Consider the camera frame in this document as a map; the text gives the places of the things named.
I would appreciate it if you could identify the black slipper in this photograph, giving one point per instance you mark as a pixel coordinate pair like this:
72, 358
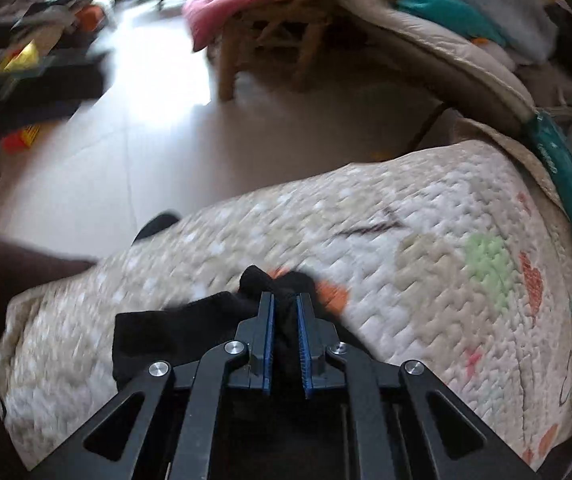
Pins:
158, 224

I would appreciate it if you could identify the black pants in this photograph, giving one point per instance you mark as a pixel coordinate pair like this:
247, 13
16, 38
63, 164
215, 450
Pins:
206, 330

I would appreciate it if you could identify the teal cloth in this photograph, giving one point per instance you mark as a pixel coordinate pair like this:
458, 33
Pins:
445, 15

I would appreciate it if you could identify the wooden chair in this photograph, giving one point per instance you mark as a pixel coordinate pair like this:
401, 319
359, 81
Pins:
276, 40

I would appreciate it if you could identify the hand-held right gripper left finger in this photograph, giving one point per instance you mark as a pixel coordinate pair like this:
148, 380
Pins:
266, 345

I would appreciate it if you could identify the beige padded mattress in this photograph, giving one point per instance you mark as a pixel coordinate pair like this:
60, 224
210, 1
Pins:
445, 50

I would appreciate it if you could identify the green packet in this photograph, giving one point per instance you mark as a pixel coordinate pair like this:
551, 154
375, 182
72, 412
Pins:
568, 185

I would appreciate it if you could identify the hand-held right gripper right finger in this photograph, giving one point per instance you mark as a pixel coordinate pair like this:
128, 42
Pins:
303, 345

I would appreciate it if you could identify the pile of clothes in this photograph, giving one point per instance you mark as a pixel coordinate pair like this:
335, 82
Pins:
36, 35

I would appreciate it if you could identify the pink cushion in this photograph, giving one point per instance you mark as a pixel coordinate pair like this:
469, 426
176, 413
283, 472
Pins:
221, 5

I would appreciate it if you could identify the printed quilted blanket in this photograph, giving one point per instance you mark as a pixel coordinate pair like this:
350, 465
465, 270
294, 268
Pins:
365, 260

